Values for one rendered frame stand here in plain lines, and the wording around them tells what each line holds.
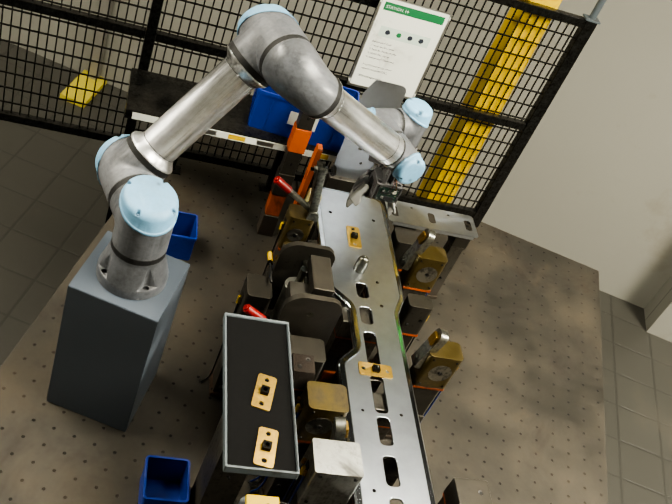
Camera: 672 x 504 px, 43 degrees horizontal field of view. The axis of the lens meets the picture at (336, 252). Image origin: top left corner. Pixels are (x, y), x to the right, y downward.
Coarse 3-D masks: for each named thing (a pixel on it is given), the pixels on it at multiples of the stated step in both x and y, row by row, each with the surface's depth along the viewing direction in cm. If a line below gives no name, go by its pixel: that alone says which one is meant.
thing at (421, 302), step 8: (408, 296) 229; (416, 296) 230; (424, 296) 231; (408, 304) 227; (416, 304) 227; (424, 304) 228; (432, 304) 229; (400, 312) 232; (408, 312) 228; (416, 312) 228; (424, 312) 228; (400, 320) 231; (408, 320) 230; (416, 320) 230; (424, 320) 231; (408, 328) 232; (416, 328) 233; (408, 336) 235; (416, 336) 235; (376, 360) 244
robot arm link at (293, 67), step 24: (288, 48) 165; (312, 48) 167; (264, 72) 168; (288, 72) 164; (312, 72) 165; (288, 96) 168; (312, 96) 167; (336, 96) 169; (336, 120) 175; (360, 120) 178; (360, 144) 184; (384, 144) 186; (408, 144) 194; (408, 168) 192
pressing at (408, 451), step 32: (320, 224) 236; (352, 224) 241; (384, 224) 246; (352, 256) 231; (384, 256) 236; (352, 288) 222; (384, 288) 226; (352, 320) 213; (384, 320) 217; (352, 352) 205; (384, 352) 209; (352, 384) 198; (384, 384) 202; (352, 416) 191; (384, 416) 194; (416, 416) 198; (384, 448) 188; (416, 448) 191; (384, 480) 182; (416, 480) 185
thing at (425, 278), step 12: (432, 252) 237; (444, 252) 238; (420, 264) 235; (432, 264) 236; (444, 264) 236; (408, 276) 238; (420, 276) 238; (432, 276) 239; (408, 288) 241; (420, 288) 242
